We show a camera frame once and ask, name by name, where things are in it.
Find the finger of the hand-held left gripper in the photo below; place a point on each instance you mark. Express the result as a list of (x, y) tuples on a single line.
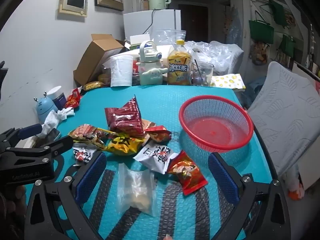
[(60, 145), (30, 130)]

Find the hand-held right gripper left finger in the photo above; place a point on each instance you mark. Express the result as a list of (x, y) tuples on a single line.
[(91, 177)]

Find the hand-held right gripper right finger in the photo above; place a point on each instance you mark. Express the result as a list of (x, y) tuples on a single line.
[(222, 177)]

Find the white snack packet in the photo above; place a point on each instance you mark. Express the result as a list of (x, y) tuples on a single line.
[(82, 155), (155, 155)]

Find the red and black snack packet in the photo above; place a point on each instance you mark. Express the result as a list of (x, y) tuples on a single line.
[(87, 133)]

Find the red cartoon snack packet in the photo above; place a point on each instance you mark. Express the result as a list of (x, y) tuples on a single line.
[(186, 172)]

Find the red plastic basket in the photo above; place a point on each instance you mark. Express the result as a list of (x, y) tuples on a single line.
[(217, 135)]

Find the yellow snack packet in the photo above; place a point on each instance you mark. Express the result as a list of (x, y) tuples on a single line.
[(122, 146)]

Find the clear plastic snack bag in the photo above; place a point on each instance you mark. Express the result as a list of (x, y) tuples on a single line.
[(136, 187)]

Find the dark red snack bag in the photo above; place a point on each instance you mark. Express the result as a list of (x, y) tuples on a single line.
[(125, 122)]

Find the small red snack packet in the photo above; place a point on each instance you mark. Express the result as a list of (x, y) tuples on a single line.
[(158, 133)]

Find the black phone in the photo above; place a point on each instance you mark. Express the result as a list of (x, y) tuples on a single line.
[(51, 136)]

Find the crumpled tissue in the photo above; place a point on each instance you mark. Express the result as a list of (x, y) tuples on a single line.
[(53, 120)]

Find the blue deer humidifier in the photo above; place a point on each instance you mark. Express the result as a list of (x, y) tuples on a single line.
[(45, 107)]

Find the white lid jar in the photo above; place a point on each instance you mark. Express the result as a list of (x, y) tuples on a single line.
[(58, 97)]

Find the red foil packet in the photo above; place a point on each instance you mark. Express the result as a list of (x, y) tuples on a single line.
[(73, 98)]

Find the yellow noodle packet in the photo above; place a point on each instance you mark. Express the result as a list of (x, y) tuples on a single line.
[(92, 85)]

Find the orange object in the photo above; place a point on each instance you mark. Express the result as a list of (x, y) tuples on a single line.
[(295, 195)]

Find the blue grey cloth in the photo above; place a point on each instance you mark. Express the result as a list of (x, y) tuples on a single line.
[(253, 95)]

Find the grey cushion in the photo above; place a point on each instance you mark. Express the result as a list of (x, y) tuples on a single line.
[(282, 110)]

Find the cardboard box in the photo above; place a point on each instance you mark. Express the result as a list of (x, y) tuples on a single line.
[(95, 60)]

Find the paper towel roll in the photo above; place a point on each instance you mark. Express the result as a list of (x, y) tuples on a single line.
[(121, 72)]

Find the yellow smiley tissue pack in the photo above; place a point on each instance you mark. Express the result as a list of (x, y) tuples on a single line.
[(227, 81)]

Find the teal bubble mat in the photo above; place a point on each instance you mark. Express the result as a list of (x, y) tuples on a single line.
[(160, 100)]

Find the glass cup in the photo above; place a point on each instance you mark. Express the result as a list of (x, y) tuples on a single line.
[(202, 75)]

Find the mint green water bottle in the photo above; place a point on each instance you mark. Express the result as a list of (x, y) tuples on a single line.
[(150, 77)]

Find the iced tea bottle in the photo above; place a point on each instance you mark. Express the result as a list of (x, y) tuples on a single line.
[(177, 72)]

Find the clear plastic bag pile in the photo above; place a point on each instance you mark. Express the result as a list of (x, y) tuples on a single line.
[(220, 52)]

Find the patterned hanging bag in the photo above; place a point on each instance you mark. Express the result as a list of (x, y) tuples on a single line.
[(260, 53)]

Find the white green carton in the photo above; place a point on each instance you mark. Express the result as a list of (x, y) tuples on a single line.
[(138, 40)]

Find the white mini fridge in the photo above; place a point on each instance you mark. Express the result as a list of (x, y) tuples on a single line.
[(140, 22)]

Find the green tote bag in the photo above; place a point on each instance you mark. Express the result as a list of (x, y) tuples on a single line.
[(261, 32), (278, 12), (287, 46)]

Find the clear zip bag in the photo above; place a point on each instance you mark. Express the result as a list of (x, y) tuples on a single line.
[(165, 36)]

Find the dark door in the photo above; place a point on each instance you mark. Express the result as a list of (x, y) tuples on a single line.
[(192, 22)]

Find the black curved rail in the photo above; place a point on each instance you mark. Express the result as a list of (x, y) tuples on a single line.
[(310, 72)]

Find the wall intercom panel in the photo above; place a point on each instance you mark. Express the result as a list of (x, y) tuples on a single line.
[(75, 1)]

